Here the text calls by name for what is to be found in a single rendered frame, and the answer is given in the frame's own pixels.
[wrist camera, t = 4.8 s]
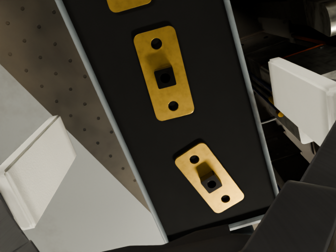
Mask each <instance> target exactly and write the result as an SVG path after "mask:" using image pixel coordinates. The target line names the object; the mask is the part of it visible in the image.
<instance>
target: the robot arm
mask: <svg viewBox="0 0 336 252"><path fill-rule="evenodd" d="M268 67H269V74H270V81H271V88H272V95H273V102H274V106H275V107H276V108H277V109H278V110H279V111H281V112H282V113H283V114H284V115H285V116H286V117H287V118H288V119H290V120H291V121H292V122H293V123H294V124H295V125H296V126H297V127H299V128H300V129H301V130H302V131H303V132H304V133H305V134H306V135H308V136H309V137H310V138H311V139H312V140H313V141H314V142H315V143H317V144H318V145H319V146H320V147H319V149H318V151H317V152H316V154H315V156H314V158H313V159H312V161H311V163H310V164H309V166H308V168H307V169H306V171H305V173H304V175H303V176H302V178H301V180H300V181H294V180H288V181H287V182H286V183H285V184H284V185H283V187H282V188H281V190H280V191H279V193H278V194H277V196H276V198H275V199H274V201H273V202H272V204H271V205H270V207H269V208H268V210H267V212H266V213H265V215H264V216H263V218H262V219H261V221H260V222H259V224H258V226H257V227H256V229H255V230H254V232H253V233H252V235H248V234H240V233H231V231H230V228H229V225H228V224H224V225H219V226H215V227H210V228H206V229H201V230H197V231H194V232H192V233H189V234H187V235H185V236H182V237H180V238H177V239H175V240H173V241H170V242H168V243H166V244H162V245H129V246H125V247H120V248H116V249H111V250H107V251H102V252H336V79H331V78H326V77H324V76H322V75H319V74H317V73H315V72H313V71H310V70H308V69H306V68H303V67H301V66H299V65H296V64H294V63H292V62H289V61H287V60H285V59H282V58H280V57H276V58H272V59H270V61H268ZM76 156H77V154H76V152H75V149H74V147H73V145H72V142H71V140H70V138H69V135H68V133H67V130H66V128H65V126H64V123H63V121H62V119H61V116H58V115H55V116H52V117H50V118H48V119H47V120H46V121H45V122H44V123H43V124H42V125H41V126H40V127H39V128H38V129H37V130H36V131H35V132H34V133H33V134H32V135H31V136H30V137H29V138H28V139H27V140H26V141H25V142H24V143H23V144H22V145H21V146H20V147H19V148H18V149H17V150H16V151H15V152H13V153H12V154H11V155H10V156H9V157H8V158H7V159H6V160H5V161H4V162H3V163H2V164H1V165H0V252H40V251H39V250H38V248H37V247H36V246H35V244H34V243H33V241H32V240H29V239H28V238H27V236H26V235H25V234H24V232H23V231H22V230H29V229H33V228H35V226H36V225H37V223H38V221H39V220H40V218H41V216H42V214H43V213H44V211H45V209H46V207H47V206H48V204H49V202H50V201H51V199H52V197H53V195H54V194H55V192H56V190H57V189H58V187H59V185H60V183H61V182H62V180H63V178H64V177H65V175H66V173H67V171H68V170H69V168H70V166H71V165H72V163H73V161H74V159H75V158H76Z"/></svg>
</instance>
